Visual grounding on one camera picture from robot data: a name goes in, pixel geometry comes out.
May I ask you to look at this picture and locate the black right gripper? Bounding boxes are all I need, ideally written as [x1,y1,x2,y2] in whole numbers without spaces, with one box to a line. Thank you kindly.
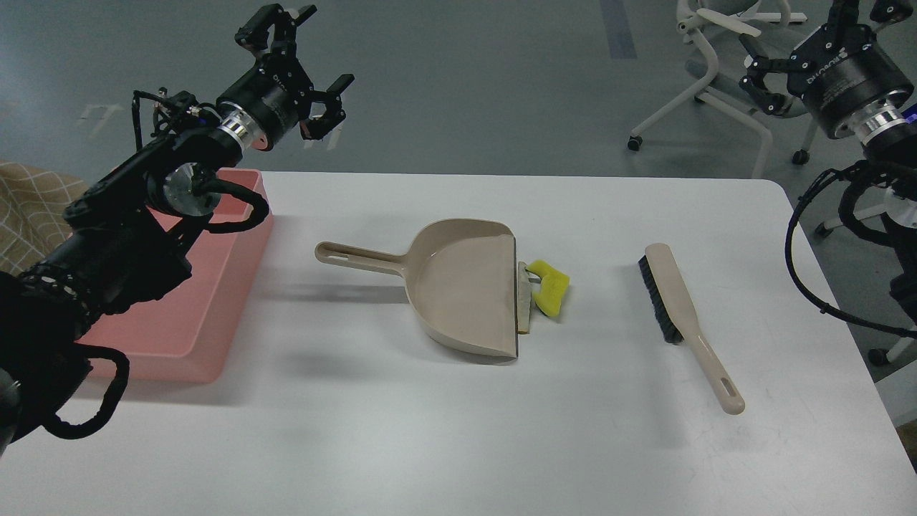
[738,1,915,140]

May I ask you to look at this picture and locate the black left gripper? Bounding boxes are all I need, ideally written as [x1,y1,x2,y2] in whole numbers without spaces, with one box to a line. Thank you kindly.
[216,4,356,151]

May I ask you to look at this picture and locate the beige plastic dustpan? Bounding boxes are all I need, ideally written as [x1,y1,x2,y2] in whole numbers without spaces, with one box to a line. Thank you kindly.
[315,219,519,360]

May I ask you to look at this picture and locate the beige hand brush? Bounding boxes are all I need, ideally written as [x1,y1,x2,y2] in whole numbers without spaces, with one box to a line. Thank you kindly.
[638,244,746,415]

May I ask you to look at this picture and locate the white bread slice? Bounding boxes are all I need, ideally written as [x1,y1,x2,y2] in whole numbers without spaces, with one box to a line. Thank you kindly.
[515,261,532,335]

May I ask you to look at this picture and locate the yellow sponge piece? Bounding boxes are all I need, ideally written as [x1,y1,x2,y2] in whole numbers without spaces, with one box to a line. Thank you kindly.
[525,260,570,319]

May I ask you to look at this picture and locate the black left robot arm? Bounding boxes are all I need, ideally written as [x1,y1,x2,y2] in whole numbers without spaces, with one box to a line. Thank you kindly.
[2,4,355,447]

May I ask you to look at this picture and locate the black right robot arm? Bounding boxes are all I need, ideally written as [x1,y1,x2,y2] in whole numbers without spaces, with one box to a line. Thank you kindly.
[740,1,916,338]

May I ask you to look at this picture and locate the pink plastic bin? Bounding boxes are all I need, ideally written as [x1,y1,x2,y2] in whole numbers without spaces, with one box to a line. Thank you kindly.
[80,215,273,383]

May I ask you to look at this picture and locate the grey white office chair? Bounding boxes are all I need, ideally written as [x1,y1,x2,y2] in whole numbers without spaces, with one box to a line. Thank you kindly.
[626,1,808,179]

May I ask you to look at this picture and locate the beige checkered cloth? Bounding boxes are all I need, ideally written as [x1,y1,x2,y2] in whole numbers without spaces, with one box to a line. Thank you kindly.
[1,159,88,275]

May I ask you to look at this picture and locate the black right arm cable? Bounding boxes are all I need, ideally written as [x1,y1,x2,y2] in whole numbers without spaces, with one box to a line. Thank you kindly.
[784,168,917,339]

